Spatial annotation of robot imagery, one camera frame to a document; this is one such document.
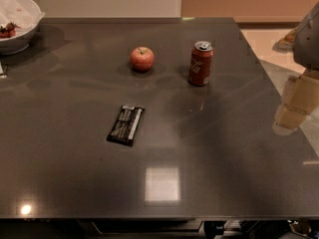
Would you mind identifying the white bowl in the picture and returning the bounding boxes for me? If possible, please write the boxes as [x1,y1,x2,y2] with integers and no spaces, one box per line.
[0,0,46,56]

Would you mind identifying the red strawberries in bowl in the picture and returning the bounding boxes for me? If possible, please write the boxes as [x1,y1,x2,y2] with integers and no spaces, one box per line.
[0,22,18,39]

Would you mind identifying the red coke can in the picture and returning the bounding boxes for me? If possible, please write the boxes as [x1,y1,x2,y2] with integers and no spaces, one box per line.
[188,41,214,87]

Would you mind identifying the black rxbar chocolate bar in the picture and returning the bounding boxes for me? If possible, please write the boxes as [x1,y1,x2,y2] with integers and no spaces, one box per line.
[107,105,145,146]

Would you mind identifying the red apple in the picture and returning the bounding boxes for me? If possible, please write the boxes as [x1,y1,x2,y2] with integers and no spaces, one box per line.
[131,47,155,73]

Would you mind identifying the white napkin in bowl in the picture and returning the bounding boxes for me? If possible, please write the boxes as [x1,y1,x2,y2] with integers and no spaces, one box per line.
[0,0,45,29]

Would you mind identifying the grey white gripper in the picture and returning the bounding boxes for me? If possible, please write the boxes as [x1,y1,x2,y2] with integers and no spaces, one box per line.
[272,2,319,135]

